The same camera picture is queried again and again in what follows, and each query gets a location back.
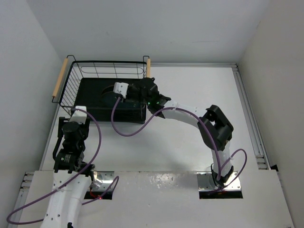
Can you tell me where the teal plate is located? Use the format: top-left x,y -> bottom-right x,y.
100,85 -> 145,109

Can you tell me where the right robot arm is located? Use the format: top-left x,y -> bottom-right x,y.
116,78 -> 234,187

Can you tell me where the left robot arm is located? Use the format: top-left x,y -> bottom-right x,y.
41,117 -> 94,228

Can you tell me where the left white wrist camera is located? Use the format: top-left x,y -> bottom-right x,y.
69,106 -> 87,124

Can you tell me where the right wooden rack handle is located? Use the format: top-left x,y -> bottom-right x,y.
146,58 -> 151,78

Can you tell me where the wooden rack handle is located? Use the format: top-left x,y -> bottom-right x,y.
52,57 -> 68,98
146,58 -> 151,78

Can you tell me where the black wire dish rack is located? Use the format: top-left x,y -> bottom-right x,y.
52,55 -> 150,122

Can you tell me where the left wooden rack handle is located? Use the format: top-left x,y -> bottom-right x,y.
52,57 -> 68,98

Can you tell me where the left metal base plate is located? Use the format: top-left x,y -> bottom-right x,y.
92,171 -> 114,191

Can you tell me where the metal base plate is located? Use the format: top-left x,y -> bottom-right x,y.
197,171 -> 241,192
92,171 -> 114,191

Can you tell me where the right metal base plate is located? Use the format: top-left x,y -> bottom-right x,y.
197,171 -> 241,192

